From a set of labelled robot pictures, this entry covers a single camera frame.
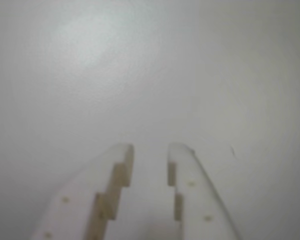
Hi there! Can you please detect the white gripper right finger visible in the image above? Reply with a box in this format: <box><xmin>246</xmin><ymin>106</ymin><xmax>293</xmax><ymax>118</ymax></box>
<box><xmin>167</xmin><ymin>142</ymin><xmax>241</xmax><ymax>240</ymax></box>

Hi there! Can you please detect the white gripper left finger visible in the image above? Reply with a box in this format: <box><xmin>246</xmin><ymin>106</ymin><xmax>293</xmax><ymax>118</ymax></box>
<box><xmin>31</xmin><ymin>143</ymin><xmax>135</xmax><ymax>240</ymax></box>

